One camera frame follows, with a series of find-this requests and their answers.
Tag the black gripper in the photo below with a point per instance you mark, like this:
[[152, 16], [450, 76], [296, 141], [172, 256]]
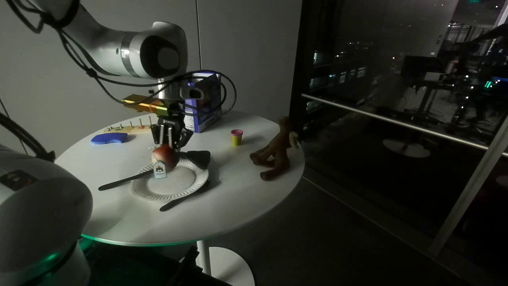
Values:
[[169, 119]]

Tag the black plastic knife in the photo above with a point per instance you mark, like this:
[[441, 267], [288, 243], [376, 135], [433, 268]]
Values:
[[125, 179]]

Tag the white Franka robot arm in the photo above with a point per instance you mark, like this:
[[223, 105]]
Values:
[[122, 52]]

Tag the white paper plate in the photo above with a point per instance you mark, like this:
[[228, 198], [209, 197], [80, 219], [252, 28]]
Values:
[[177, 183]]

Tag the blue cardboard box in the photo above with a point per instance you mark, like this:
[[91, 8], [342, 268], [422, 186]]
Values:
[[204, 105]]

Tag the wooden peg board toy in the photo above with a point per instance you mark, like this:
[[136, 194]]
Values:
[[130, 127]]

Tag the blue flat plastic piece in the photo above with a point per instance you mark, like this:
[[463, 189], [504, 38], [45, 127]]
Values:
[[109, 138]]

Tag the yellow cup with pink lid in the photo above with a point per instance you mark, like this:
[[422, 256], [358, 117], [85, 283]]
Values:
[[236, 138]]

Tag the brown toy dog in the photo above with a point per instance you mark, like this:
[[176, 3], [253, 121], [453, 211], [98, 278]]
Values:
[[276, 156]]

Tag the metal window handrail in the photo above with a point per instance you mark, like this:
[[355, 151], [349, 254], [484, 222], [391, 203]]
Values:
[[403, 124]]

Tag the gold wrist camera bar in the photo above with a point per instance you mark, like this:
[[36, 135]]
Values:
[[145, 103]]

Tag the white table pedestal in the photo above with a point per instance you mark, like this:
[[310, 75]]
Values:
[[223, 264]]

